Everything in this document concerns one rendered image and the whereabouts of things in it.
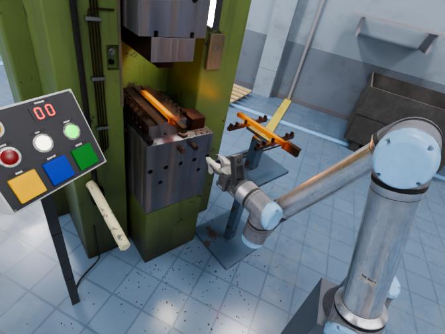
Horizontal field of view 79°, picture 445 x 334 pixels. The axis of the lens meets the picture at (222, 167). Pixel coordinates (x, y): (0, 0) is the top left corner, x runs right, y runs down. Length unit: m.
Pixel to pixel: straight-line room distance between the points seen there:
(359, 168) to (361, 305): 0.39
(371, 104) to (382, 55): 1.15
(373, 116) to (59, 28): 3.35
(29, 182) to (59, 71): 0.46
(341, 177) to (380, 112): 2.93
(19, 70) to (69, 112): 0.67
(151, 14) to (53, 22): 0.33
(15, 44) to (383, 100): 3.43
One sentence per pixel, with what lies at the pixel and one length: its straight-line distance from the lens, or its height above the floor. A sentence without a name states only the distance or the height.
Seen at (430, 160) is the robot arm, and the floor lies 1.40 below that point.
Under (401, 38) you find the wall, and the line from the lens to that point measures 4.72.
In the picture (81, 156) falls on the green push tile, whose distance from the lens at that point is 1.04.
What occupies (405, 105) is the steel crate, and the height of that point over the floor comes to 0.76.
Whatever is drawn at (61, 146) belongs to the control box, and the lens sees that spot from 1.02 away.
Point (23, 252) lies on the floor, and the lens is 2.13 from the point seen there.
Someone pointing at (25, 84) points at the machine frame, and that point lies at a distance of 1.71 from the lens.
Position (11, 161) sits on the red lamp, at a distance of 0.96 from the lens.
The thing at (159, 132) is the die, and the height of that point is 0.94.
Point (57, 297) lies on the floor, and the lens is 1.90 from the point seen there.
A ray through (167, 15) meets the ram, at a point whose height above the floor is 1.44.
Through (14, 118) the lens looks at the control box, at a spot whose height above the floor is 1.17.
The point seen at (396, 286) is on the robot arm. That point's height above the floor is 0.87.
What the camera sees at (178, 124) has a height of 1.01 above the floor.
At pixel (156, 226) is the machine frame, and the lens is 1.68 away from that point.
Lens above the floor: 1.62
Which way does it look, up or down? 36 degrees down
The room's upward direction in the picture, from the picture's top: 13 degrees clockwise
